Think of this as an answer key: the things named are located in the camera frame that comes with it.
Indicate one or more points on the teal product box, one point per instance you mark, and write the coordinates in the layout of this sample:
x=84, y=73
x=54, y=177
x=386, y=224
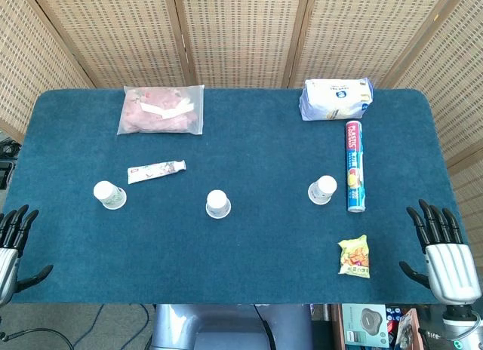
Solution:
x=364, y=325

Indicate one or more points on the white cup green flower print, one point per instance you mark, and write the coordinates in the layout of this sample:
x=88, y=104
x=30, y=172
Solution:
x=109, y=196

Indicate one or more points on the grey robot torso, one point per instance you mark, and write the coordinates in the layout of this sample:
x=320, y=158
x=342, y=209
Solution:
x=226, y=327

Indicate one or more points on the blue red food wrap roll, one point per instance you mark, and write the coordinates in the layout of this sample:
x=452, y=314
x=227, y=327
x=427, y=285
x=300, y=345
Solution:
x=355, y=165

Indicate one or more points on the white floral toothpaste tube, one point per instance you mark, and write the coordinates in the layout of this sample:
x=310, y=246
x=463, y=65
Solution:
x=154, y=172

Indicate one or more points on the white cup blue green print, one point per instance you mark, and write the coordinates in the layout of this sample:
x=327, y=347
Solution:
x=322, y=191

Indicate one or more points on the blue felt table cloth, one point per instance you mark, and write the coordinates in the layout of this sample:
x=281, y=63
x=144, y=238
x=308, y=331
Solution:
x=241, y=252

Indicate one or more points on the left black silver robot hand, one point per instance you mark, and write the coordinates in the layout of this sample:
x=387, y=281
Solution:
x=8, y=267

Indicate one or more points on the woven rattan folding screen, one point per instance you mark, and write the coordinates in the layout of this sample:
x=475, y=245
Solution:
x=241, y=33

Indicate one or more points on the white cup blue flower print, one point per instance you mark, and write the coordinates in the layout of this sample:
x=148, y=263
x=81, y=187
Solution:
x=218, y=204

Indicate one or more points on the yellow snack packet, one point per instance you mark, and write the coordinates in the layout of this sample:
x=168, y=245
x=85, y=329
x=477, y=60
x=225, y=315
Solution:
x=354, y=256

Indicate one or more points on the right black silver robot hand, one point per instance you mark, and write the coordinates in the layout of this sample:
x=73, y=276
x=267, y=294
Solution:
x=451, y=271

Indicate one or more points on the clear zip bag pink cloth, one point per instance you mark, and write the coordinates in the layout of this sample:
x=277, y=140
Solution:
x=160, y=110

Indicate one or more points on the white blue tissue pack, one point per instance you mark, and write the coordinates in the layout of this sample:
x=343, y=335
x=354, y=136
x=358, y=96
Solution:
x=336, y=99

